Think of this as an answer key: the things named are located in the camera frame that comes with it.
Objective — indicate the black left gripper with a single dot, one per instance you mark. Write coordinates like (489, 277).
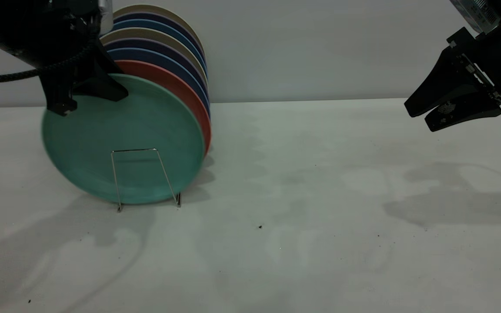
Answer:
(37, 26)

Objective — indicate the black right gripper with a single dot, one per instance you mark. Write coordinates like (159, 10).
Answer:
(498, 56)

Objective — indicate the green round plate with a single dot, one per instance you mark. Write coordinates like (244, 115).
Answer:
(124, 130)

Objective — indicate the navy blue round plate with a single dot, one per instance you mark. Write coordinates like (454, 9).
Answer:
(163, 58)

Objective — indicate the dark purple round plate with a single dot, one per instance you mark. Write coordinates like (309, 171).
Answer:
(159, 17)
(159, 45)

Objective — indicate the beige round plate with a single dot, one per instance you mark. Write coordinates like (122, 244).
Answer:
(155, 34)
(159, 8)

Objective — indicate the pink round plate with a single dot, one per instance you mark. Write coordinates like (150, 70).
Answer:
(176, 82)

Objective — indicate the teal blue round plate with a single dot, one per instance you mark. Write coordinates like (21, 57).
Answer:
(159, 25)

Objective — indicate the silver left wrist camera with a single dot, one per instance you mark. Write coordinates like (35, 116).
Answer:
(106, 17)

